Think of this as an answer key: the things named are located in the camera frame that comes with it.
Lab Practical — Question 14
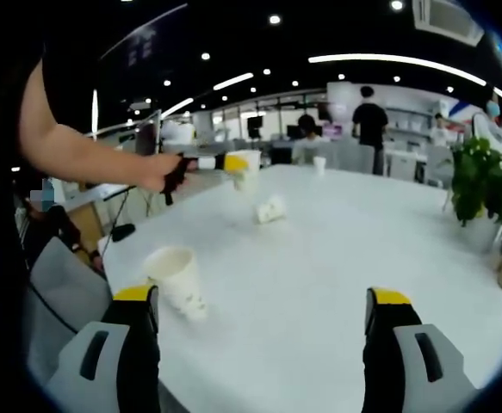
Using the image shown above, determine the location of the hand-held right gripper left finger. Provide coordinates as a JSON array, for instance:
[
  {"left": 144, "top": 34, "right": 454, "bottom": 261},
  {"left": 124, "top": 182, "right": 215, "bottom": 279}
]
[{"left": 46, "top": 283, "right": 161, "bottom": 413}]

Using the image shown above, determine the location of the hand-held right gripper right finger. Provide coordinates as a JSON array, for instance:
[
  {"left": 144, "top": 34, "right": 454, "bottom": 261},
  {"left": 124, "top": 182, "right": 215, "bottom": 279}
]
[{"left": 363, "top": 287, "right": 478, "bottom": 413}]

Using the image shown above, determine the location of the person's left hand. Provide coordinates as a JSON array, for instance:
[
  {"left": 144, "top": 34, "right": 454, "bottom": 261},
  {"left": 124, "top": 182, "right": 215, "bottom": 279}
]
[{"left": 143, "top": 151, "right": 183, "bottom": 194}]

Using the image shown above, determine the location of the black screen on stand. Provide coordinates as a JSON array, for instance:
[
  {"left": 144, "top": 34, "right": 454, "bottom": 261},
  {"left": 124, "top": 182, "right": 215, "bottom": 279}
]
[{"left": 245, "top": 114, "right": 266, "bottom": 142}]

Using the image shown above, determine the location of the straight ceiling light strip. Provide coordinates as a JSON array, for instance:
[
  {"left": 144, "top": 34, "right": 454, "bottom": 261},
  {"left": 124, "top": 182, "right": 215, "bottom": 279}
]
[
  {"left": 90, "top": 88, "right": 100, "bottom": 139},
  {"left": 212, "top": 71, "right": 255, "bottom": 92},
  {"left": 161, "top": 97, "right": 195, "bottom": 120}
]

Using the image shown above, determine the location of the black mouse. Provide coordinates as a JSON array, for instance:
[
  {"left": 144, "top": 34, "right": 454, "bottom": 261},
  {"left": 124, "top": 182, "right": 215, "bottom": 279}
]
[{"left": 109, "top": 223, "right": 137, "bottom": 243}]

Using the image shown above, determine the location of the grey mesh office chair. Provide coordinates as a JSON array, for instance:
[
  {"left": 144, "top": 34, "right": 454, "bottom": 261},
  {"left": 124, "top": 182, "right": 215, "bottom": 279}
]
[
  {"left": 340, "top": 143, "right": 386, "bottom": 176},
  {"left": 22, "top": 235, "right": 115, "bottom": 385}
]

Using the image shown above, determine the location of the wooden side desk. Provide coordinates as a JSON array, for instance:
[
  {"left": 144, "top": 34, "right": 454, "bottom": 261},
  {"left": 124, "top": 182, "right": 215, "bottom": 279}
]
[{"left": 59, "top": 184, "right": 106, "bottom": 243}]

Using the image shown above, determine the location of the white table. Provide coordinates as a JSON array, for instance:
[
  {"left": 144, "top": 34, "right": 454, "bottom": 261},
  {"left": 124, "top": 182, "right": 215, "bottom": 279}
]
[{"left": 97, "top": 163, "right": 502, "bottom": 413}]

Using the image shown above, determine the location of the group of round ceiling lights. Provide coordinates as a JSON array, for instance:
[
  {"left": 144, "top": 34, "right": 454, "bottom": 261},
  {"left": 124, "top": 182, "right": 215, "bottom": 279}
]
[{"left": 119, "top": 0, "right": 456, "bottom": 117}]

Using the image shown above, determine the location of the curved ceiling light strip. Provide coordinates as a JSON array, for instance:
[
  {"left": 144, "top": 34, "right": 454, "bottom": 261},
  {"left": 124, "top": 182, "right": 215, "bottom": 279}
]
[{"left": 307, "top": 53, "right": 502, "bottom": 118}]

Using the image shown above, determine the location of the white low cabinet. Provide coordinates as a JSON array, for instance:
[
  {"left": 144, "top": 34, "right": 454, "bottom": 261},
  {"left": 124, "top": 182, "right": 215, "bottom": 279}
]
[{"left": 385, "top": 150, "right": 429, "bottom": 182}]

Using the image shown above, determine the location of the green potted plant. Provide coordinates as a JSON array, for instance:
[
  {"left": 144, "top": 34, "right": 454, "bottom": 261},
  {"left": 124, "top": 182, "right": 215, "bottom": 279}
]
[{"left": 449, "top": 136, "right": 502, "bottom": 234}]

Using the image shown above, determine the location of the person's dark clothing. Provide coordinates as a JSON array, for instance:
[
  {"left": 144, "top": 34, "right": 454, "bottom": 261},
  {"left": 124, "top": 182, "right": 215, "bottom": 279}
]
[{"left": 0, "top": 8, "right": 48, "bottom": 182}]

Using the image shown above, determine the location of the ceiling air conditioner unit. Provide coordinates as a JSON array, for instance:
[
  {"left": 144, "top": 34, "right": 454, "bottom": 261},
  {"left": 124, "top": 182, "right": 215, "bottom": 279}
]
[{"left": 412, "top": 0, "right": 487, "bottom": 47}]

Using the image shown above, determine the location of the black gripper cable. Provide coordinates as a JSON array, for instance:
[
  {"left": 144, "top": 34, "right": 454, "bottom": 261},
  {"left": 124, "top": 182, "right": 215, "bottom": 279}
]
[{"left": 26, "top": 187, "right": 133, "bottom": 336}]

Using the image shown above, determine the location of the white wall shelf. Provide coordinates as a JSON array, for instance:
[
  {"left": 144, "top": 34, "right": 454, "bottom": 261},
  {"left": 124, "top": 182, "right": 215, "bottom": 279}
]
[{"left": 387, "top": 110, "right": 433, "bottom": 139}]

